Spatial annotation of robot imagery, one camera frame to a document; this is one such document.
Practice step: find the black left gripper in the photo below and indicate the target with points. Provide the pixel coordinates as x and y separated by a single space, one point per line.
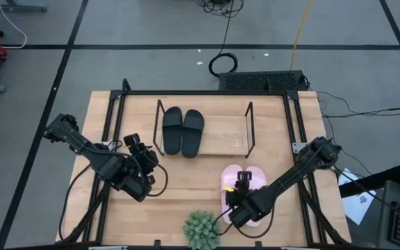
145 159

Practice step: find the black aluminium table frame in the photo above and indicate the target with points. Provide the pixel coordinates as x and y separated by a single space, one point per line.
200 92

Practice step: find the wooden shelf with black ends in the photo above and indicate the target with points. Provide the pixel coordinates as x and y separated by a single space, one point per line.
224 135

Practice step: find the black slide sandal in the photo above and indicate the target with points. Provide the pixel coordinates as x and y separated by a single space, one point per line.
192 135
172 132

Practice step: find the white paper sheet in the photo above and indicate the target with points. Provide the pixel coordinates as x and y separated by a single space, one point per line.
356 208

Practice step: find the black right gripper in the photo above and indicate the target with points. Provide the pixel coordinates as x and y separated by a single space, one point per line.
241 194

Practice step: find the green artificial plant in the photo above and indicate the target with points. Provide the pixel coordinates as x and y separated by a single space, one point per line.
201 229

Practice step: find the yellow tag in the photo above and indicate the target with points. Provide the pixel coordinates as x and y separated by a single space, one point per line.
228 189

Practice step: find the white mounting plate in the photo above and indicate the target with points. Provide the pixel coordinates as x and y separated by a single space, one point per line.
299 147
105 143

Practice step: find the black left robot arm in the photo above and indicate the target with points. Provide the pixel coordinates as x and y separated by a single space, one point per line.
106 165

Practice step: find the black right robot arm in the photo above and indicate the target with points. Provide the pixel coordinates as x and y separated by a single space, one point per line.
290 175

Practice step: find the black desk bar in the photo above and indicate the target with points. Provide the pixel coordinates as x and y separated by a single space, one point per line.
370 182

